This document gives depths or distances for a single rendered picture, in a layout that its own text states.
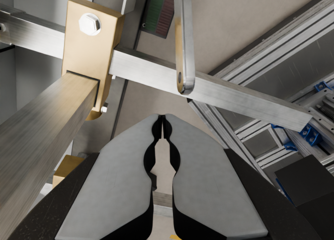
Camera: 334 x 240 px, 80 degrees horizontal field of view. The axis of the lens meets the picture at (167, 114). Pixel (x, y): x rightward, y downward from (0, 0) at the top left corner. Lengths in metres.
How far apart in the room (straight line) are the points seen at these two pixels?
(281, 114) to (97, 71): 0.24
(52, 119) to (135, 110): 1.05
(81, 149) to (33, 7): 0.30
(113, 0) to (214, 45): 0.81
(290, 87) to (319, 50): 0.18
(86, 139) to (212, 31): 0.83
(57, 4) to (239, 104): 0.38
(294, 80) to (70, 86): 0.98
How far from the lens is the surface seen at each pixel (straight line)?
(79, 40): 0.24
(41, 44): 0.27
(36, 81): 0.55
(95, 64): 0.24
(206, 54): 1.11
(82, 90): 0.22
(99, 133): 0.46
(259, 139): 1.19
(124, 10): 0.26
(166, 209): 0.42
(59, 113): 0.18
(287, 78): 1.06
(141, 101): 1.19
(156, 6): 0.36
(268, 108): 0.30
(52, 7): 0.48
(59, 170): 0.38
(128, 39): 0.37
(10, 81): 0.55
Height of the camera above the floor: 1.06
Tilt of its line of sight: 60 degrees down
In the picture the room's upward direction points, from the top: 177 degrees clockwise
